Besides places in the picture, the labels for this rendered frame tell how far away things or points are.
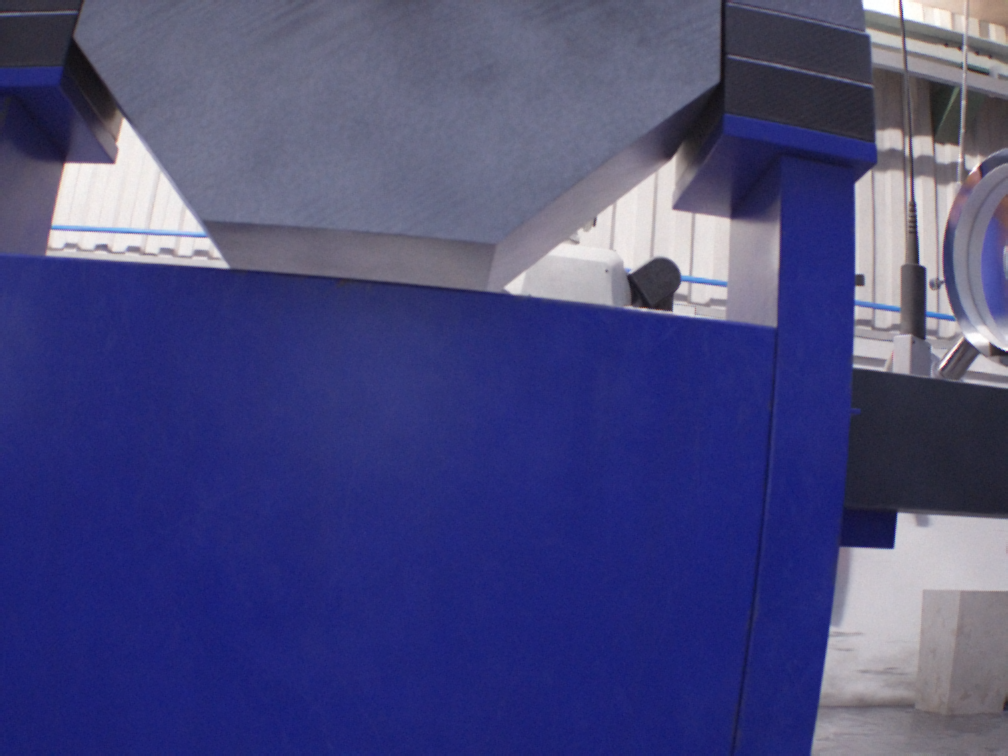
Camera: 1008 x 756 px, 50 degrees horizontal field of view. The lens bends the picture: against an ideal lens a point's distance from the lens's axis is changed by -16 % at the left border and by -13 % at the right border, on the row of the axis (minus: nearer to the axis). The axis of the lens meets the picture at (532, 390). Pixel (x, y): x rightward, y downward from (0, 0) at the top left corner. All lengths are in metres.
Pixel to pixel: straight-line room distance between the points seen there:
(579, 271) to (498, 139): 1.95
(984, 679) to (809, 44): 5.37
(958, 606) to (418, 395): 5.26
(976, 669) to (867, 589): 0.86
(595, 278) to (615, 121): 1.94
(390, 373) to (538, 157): 0.17
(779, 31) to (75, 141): 0.58
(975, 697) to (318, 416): 5.47
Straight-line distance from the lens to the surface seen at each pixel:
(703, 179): 0.95
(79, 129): 0.99
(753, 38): 0.88
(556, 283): 2.74
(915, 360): 1.83
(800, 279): 0.85
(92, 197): 6.72
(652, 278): 2.84
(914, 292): 1.85
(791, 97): 0.87
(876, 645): 6.42
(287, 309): 0.81
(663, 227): 6.39
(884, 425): 1.24
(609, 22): 0.85
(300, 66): 0.84
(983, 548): 6.65
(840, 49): 0.90
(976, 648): 6.05
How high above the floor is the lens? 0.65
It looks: 8 degrees up
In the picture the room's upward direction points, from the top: 6 degrees clockwise
